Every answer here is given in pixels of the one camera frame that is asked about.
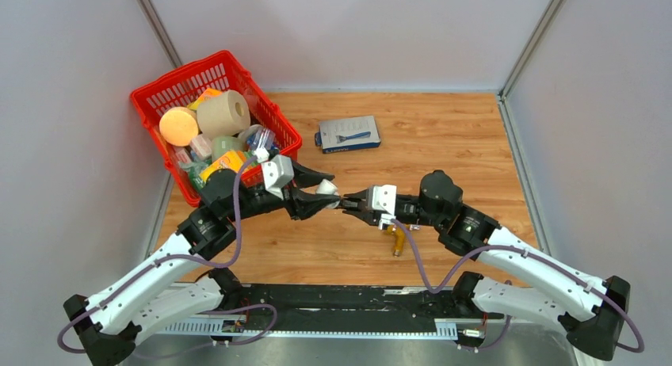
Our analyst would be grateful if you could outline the pale green soap bottle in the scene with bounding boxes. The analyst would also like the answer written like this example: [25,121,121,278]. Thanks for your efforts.
[212,135,246,160]

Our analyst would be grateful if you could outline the dark grey metal faucet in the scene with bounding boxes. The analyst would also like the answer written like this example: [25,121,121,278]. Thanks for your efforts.
[338,196,362,210]

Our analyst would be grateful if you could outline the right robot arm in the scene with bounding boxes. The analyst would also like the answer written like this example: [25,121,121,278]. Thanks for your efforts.
[338,170,632,361]

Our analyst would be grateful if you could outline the red plastic basket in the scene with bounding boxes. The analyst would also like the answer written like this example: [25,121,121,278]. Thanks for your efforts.
[129,50,302,207]

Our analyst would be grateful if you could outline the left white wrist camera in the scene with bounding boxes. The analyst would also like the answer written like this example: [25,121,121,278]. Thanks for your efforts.
[253,148,294,200]

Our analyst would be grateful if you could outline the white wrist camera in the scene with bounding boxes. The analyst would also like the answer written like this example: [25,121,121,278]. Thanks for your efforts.
[366,185,397,230]
[253,148,294,200]

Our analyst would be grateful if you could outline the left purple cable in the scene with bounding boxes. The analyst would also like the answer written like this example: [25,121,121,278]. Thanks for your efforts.
[56,154,279,360]

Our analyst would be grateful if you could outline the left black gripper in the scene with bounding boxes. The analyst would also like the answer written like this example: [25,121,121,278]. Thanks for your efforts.
[227,156,342,223]

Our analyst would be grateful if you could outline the white pvc elbow fitting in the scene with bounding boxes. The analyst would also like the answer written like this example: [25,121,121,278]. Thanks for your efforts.
[315,179,340,209]

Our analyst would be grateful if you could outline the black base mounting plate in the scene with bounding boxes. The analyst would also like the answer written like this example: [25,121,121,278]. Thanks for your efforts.
[213,284,492,340]

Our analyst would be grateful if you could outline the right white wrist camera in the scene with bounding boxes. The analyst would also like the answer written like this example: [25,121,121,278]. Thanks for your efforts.
[366,185,397,230]

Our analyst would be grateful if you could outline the yellow orange snack packet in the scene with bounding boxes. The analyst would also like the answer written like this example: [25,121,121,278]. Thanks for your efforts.
[199,150,249,182]

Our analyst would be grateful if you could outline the yellow brass tap valve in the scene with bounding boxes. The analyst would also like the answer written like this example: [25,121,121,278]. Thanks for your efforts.
[384,225,406,257]

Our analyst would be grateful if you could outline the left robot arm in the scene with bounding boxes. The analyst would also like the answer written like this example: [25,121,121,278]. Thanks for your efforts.
[63,155,339,365]

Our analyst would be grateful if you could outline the grey blue razor box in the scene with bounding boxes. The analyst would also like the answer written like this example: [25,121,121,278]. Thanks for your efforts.
[314,115,382,154]

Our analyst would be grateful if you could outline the brown toilet paper roll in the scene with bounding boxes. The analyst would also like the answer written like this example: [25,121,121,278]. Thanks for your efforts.
[197,90,251,139]

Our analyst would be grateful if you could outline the orange round sponge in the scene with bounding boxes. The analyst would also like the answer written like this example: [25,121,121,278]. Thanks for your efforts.
[158,107,200,147]

